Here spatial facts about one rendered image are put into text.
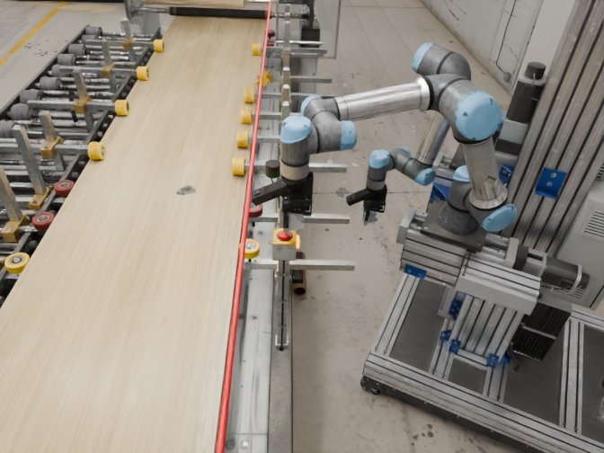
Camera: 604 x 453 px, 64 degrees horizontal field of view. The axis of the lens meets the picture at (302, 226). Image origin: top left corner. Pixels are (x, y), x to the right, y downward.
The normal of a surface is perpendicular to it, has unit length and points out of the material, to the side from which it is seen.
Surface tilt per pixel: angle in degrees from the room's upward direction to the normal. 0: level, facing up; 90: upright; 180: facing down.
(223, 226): 0
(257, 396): 0
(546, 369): 0
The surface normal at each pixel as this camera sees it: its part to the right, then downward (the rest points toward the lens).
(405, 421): 0.04, -0.77
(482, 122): 0.23, 0.54
